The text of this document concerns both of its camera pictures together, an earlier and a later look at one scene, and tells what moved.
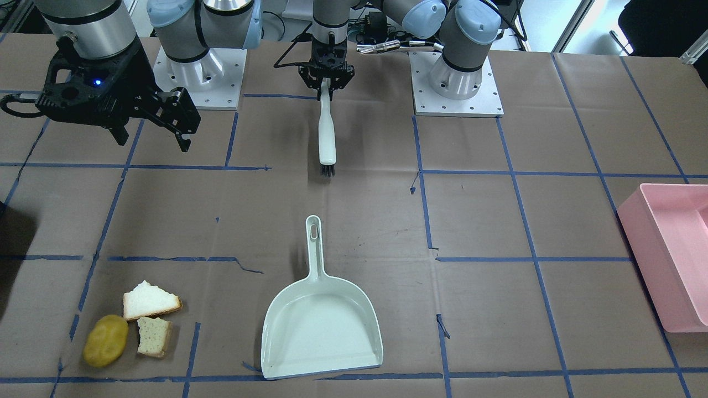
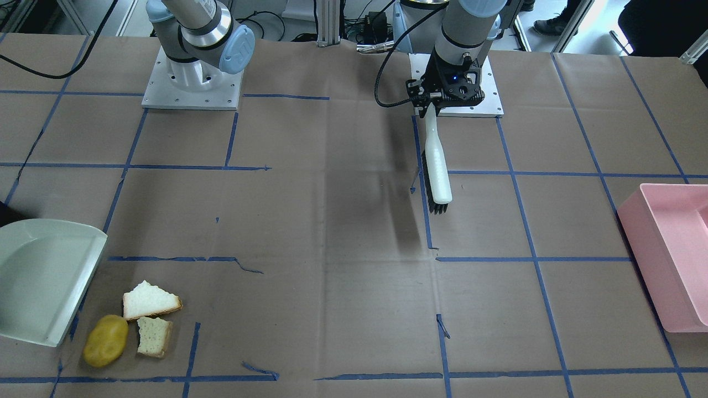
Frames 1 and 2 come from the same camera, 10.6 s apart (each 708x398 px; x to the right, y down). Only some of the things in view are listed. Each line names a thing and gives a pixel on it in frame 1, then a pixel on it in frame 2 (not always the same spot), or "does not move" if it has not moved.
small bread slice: x=155 y=336 does not move
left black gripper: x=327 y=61 → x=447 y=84
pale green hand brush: x=326 y=138 → x=436 y=177
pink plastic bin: x=664 y=229 does not move
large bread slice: x=146 y=300 does not move
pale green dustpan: x=321 y=324 → x=46 y=267
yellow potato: x=105 y=340 does not move
